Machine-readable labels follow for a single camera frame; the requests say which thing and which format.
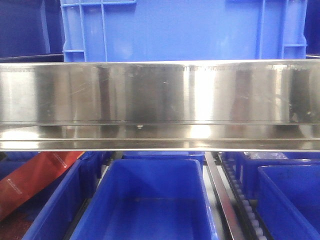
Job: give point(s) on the red foil bag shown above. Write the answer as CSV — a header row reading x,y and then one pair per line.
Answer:
x,y
32,177

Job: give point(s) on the blue bin centre lower shelf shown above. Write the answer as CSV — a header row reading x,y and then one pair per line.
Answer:
x,y
149,199

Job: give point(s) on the stainless steel shelf beam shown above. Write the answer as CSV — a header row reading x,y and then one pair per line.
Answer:
x,y
219,105

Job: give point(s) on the roller track rail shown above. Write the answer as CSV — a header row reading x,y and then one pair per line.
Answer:
x,y
234,215

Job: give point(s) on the blue bin shelf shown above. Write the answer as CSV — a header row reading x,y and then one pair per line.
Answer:
x,y
149,199
49,214
288,201

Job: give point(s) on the blue bin left lower shelf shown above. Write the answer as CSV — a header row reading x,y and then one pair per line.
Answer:
x,y
49,214

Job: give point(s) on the blue crate on upper shelf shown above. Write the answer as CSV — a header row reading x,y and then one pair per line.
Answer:
x,y
178,30

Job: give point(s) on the blue bin right lower shelf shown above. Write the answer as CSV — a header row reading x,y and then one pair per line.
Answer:
x,y
288,201

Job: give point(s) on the blue bin behind centre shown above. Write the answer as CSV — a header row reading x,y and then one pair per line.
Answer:
x,y
175,155

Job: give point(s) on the dark blue bin upper left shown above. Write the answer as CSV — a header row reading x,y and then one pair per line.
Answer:
x,y
30,28

